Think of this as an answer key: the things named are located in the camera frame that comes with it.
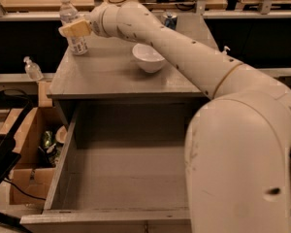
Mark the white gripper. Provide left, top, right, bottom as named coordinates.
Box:
left=59, top=3, right=120, bottom=38

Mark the clear plastic water bottle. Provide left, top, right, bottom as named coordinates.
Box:
left=59, top=0, right=88, bottom=55

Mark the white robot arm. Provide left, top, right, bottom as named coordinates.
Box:
left=59, top=2, right=291, bottom=233

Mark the clear pump dispenser bottle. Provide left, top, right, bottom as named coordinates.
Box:
left=23, top=56, right=44, bottom=81

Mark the open grey top drawer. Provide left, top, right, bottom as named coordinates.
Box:
left=21, top=102, right=193, bottom=233

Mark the small white pump bottle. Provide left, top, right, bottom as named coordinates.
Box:
left=222, top=46, right=230, bottom=54

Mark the grey wooden cabinet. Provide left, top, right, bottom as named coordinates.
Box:
left=47, top=11, right=219, bottom=128

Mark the white ceramic bowl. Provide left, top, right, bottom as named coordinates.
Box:
left=132, top=44, right=166, bottom=73

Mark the blue drink can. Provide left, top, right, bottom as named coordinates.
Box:
left=163, top=12, right=178, bottom=30

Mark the open cardboard box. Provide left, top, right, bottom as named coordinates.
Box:
left=0, top=81, right=69, bottom=207

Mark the black chair frame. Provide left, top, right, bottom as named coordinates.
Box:
left=0, top=88, right=33, bottom=233

